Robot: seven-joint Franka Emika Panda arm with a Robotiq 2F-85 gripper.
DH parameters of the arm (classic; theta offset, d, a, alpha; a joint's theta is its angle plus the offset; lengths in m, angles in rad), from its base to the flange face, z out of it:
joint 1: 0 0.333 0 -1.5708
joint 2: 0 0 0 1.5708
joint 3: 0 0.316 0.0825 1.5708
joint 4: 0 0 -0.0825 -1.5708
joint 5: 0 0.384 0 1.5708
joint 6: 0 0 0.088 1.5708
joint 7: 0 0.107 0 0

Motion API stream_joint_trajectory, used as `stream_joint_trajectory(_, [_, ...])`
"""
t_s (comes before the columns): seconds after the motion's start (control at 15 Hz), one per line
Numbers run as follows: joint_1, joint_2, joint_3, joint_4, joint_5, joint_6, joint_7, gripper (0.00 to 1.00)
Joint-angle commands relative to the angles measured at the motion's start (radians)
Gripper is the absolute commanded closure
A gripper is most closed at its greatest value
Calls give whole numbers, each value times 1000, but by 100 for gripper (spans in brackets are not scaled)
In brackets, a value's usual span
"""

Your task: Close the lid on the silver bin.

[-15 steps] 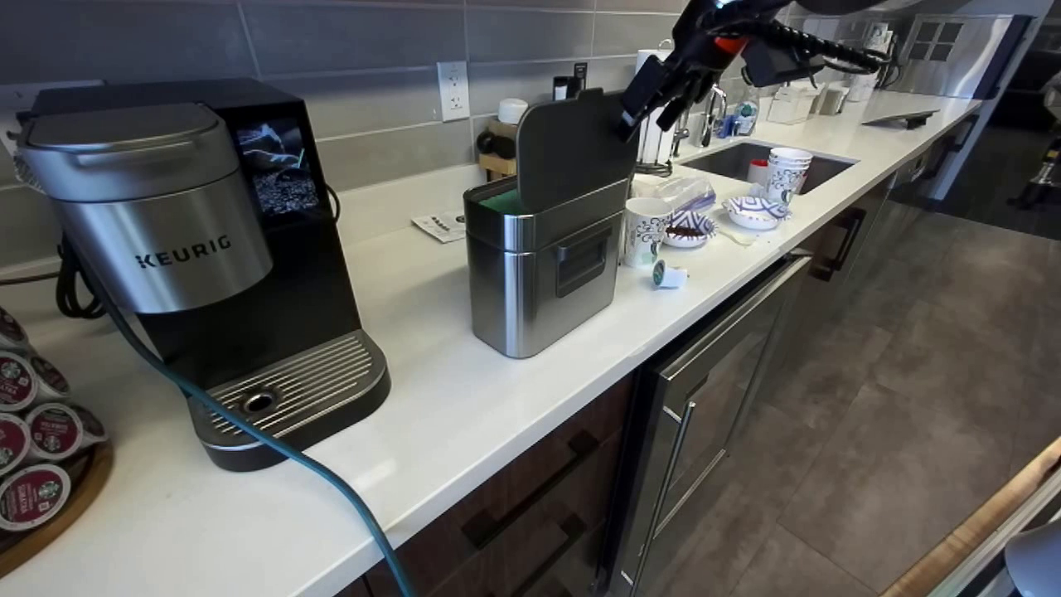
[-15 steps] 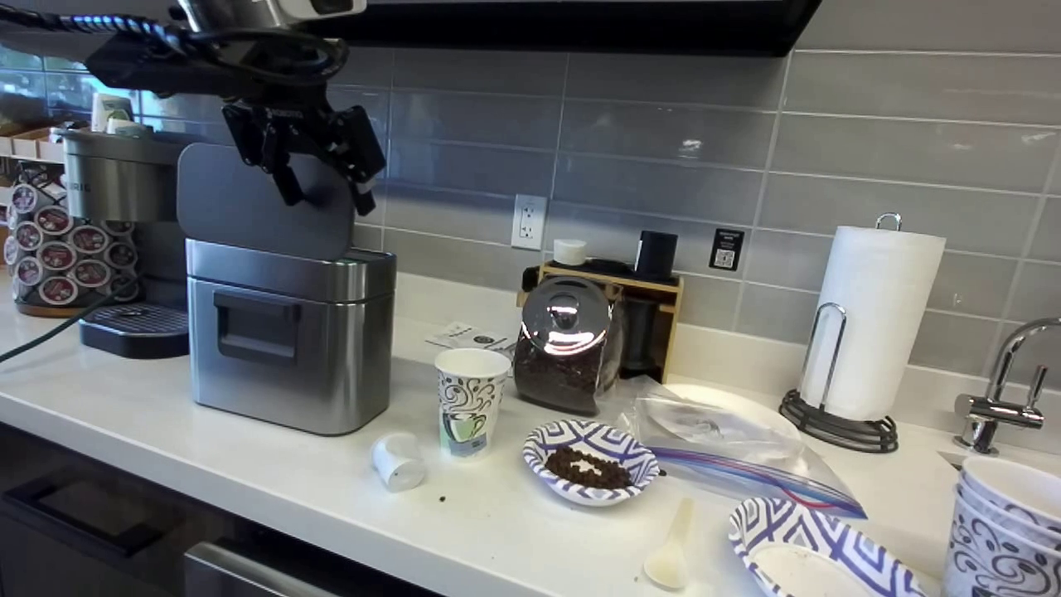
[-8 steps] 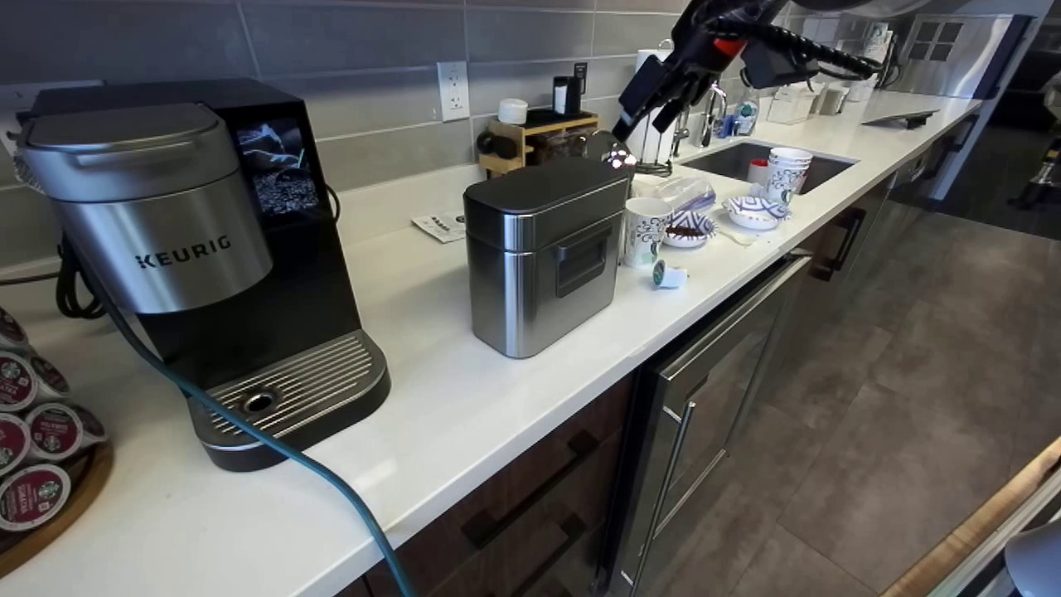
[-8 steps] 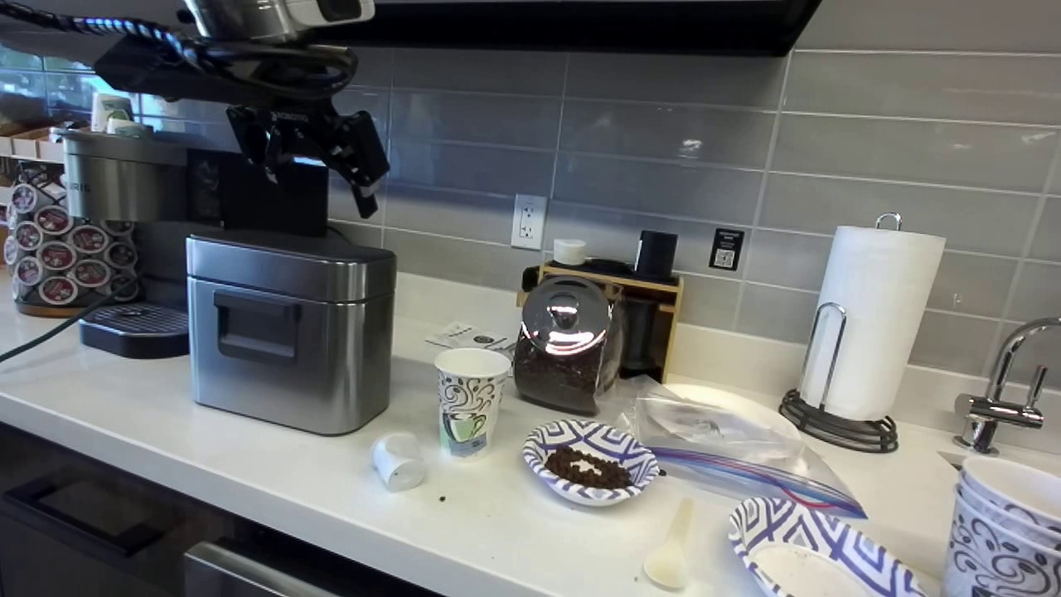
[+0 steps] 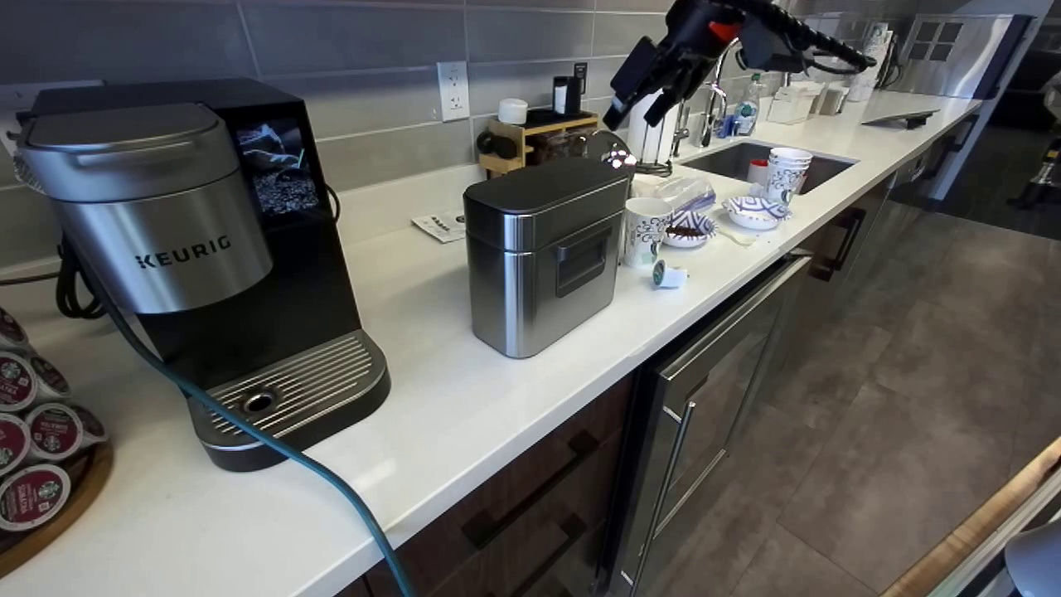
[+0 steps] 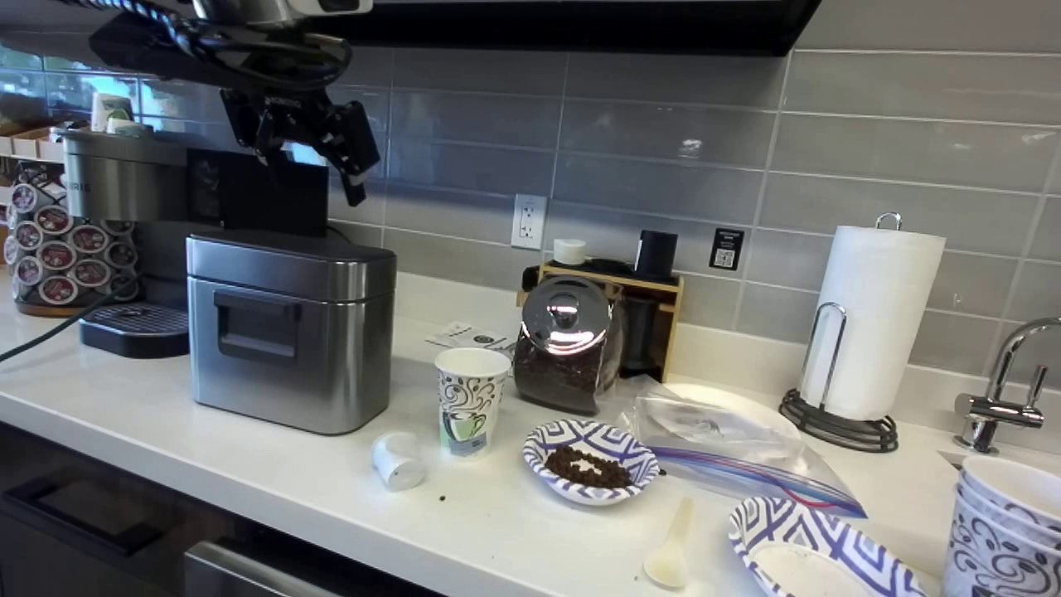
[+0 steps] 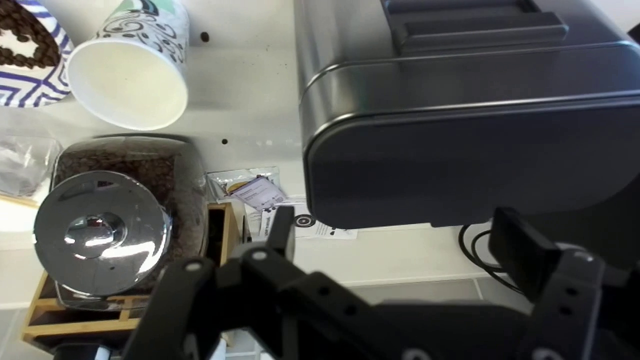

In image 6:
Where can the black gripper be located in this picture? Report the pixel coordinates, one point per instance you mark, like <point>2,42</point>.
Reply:
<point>343,134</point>

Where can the Franka robot arm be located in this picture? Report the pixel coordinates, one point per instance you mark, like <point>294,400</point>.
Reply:
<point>221,50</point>

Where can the silver metal bin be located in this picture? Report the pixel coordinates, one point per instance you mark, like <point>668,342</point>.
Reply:
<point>287,350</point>

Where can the black silver coffee machine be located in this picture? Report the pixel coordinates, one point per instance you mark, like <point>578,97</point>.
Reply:
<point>254,192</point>

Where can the clear plastic wrapper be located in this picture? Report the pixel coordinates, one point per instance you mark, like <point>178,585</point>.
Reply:
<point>469,333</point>

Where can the small white container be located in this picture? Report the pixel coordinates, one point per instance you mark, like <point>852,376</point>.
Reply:
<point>569,254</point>

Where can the patterned paper cup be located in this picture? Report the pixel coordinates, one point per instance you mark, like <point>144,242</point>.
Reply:
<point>472,400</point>

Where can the black round disc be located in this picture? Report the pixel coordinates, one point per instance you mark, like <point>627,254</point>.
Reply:
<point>133,331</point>

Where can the glass jar of coffee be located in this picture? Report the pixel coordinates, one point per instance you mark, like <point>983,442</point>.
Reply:
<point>564,352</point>

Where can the small white plastic cup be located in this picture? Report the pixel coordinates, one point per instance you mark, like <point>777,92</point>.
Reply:
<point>398,462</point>

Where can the dark overhead cabinet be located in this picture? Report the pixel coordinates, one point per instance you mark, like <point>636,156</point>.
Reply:
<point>599,25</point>

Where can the coffee pod carousel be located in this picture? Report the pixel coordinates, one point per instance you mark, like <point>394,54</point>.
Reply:
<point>60,261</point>

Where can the black mug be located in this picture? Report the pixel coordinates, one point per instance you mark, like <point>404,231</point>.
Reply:
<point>656,254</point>

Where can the small blue patterned plate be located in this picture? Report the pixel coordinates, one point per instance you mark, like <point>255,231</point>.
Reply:
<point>552,437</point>

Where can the wooden organizer box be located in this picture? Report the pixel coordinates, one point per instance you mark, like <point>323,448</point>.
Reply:
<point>651,318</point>

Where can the coffee grounds pile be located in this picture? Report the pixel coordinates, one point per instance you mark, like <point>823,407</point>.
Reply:
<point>583,468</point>

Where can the clear zip plastic bag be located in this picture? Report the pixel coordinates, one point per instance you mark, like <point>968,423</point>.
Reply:
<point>729,442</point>

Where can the white plastic scoop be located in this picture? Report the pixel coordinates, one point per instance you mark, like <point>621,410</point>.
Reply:
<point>668,565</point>

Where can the white paper towel roll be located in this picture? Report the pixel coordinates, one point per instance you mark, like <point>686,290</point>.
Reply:
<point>884,318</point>

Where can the large blue patterned plate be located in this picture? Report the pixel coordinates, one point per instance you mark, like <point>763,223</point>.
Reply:
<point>816,533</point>

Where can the chrome faucet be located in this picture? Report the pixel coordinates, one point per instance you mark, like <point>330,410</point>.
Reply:
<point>1000,410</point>

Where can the patterned mug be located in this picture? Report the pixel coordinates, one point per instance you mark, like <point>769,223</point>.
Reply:
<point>1011,486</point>

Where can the blue patterned bowl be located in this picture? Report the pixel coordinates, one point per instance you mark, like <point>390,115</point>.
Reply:
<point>990,565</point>

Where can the white wall outlet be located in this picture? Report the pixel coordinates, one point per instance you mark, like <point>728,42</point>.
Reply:
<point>529,221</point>

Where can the black wall switch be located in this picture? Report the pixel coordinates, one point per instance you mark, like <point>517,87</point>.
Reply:
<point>728,249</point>

